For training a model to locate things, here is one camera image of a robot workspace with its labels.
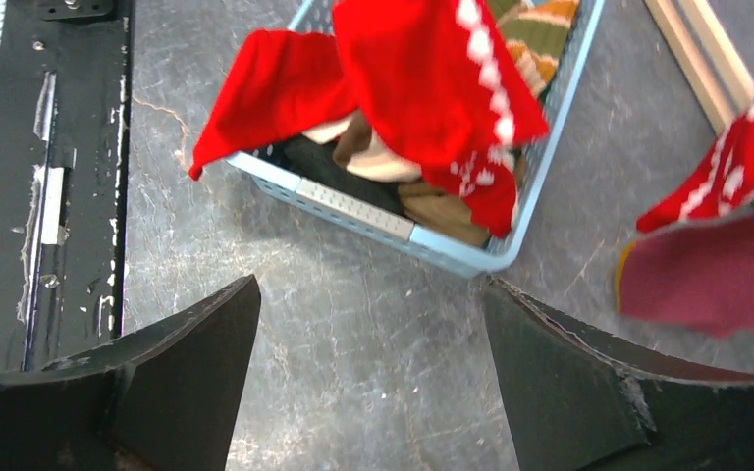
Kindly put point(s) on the red sock in basket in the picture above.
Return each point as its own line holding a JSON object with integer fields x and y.
{"x": 433, "y": 79}

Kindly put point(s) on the cream white sock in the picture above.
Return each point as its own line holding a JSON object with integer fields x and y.
{"x": 364, "y": 154}

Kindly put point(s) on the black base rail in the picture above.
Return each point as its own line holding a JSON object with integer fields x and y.
{"x": 65, "y": 110}

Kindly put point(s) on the red white patterned sock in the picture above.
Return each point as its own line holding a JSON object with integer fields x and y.
{"x": 735, "y": 156}

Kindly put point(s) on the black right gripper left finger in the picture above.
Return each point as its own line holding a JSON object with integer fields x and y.
{"x": 165, "y": 397}

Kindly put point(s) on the purple striped hanging sock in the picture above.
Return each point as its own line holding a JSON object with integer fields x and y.
{"x": 700, "y": 277}

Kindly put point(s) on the wooden hanger stand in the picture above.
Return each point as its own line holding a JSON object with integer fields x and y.
{"x": 717, "y": 75}

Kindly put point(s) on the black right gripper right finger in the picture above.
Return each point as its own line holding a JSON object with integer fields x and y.
{"x": 579, "y": 398}

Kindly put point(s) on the light blue laundry basket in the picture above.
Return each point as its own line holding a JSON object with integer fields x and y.
{"x": 264, "y": 166}

